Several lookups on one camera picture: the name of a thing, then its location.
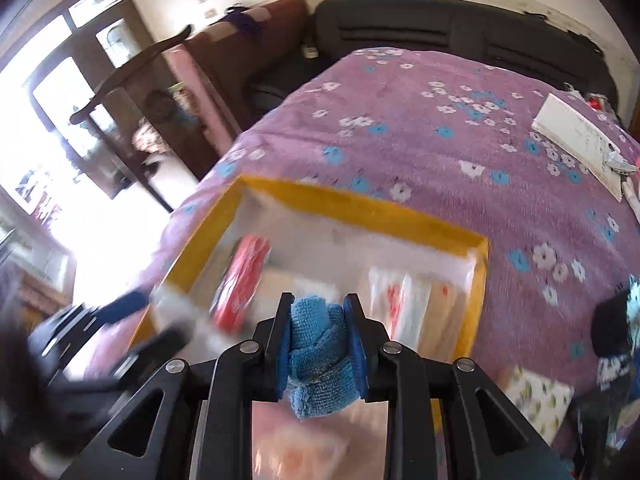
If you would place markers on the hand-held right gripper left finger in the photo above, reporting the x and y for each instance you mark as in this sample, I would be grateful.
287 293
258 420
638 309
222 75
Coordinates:
284 340

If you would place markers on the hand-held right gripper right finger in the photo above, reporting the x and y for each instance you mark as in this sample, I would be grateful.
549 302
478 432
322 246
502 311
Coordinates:
356 345

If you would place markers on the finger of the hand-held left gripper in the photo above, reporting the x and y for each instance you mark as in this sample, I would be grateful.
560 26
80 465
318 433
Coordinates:
120 307
160 342

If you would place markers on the blue cloth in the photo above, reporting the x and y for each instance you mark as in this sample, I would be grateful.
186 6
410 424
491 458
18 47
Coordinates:
315 350

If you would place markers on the yellow cardboard box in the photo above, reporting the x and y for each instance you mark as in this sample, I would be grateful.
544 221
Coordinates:
360 205

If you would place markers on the white packet with red print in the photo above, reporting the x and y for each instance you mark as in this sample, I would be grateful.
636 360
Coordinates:
400 300

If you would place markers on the floral patterned cloth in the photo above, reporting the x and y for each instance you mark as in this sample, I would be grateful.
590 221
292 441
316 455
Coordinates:
540 400

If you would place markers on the purple floral blanket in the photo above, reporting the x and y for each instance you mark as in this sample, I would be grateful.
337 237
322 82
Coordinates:
425 160

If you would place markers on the dark wooden chair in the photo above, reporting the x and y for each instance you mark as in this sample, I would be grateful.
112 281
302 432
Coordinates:
125 72

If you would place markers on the black cap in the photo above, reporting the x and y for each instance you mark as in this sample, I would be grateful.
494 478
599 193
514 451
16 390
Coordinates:
612 325

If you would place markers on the dark printed cloth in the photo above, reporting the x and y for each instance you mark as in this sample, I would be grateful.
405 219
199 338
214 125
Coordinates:
610 400

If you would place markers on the white plug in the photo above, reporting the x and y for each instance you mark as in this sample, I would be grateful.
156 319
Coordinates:
310 52

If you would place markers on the wooden glass door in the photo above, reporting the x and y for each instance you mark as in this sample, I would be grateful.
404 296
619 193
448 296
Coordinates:
82 17

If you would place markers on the purple cloth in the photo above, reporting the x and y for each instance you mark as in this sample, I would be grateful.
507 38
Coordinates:
242 22

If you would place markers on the brown sofa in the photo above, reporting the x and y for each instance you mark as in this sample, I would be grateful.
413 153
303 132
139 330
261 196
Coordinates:
270 25

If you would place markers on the black suitcase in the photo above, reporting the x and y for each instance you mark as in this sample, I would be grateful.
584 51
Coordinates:
400 25

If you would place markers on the small red object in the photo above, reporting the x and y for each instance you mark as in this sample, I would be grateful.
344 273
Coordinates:
596 103

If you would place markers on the wall switch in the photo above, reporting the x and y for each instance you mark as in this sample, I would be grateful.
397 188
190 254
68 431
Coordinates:
212 12

